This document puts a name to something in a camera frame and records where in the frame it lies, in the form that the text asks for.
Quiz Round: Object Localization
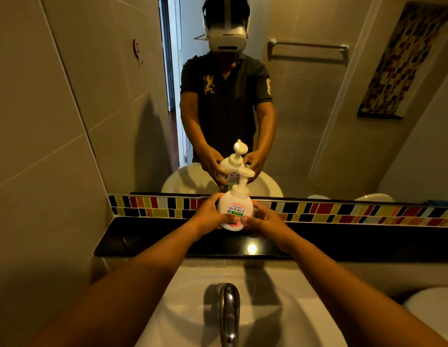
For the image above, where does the wall mirror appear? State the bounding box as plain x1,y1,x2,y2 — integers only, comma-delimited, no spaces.
39,0,448,207

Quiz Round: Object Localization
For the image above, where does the chrome towel rail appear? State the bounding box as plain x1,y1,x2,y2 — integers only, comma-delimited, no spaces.
267,38,350,53

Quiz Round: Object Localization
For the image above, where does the white pump soap bottle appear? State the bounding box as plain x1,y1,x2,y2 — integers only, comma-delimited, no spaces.
217,168,256,232

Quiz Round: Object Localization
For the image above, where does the person's right forearm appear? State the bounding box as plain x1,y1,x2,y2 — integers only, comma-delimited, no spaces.
285,229,448,347

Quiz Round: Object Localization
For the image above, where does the person's left hand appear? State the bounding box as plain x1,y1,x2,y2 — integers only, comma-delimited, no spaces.
187,193,240,240

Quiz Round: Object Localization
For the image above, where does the white toilet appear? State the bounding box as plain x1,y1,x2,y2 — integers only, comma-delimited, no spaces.
403,286,448,347

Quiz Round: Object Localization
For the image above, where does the white ceramic sink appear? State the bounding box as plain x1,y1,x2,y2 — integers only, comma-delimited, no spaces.
135,265,350,347

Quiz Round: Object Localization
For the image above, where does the person's right hand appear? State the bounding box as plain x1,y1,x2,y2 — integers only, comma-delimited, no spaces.
240,200,295,252

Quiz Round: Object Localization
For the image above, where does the white head-worn headset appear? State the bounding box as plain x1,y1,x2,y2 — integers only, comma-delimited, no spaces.
202,0,251,54

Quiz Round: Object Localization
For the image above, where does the chrome faucet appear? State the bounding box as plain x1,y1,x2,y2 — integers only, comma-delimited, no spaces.
215,283,241,347

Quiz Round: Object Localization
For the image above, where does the person's left forearm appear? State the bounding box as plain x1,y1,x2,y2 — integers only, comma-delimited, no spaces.
27,221,200,347

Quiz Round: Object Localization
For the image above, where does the black stone shelf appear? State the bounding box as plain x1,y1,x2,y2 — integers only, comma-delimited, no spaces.
93,216,448,264

